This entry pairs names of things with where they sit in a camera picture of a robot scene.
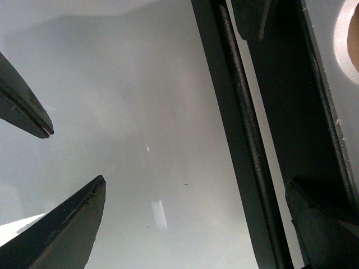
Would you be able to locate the white front wooden drawer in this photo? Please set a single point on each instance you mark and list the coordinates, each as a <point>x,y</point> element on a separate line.
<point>128,89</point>

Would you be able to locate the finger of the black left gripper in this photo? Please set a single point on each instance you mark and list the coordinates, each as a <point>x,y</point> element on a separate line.
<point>251,17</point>
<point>19,105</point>

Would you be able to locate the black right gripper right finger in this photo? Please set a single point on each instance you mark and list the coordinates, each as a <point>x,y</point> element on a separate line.
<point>328,234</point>

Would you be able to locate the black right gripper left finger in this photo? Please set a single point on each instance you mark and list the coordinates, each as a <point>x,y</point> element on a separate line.
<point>64,237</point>

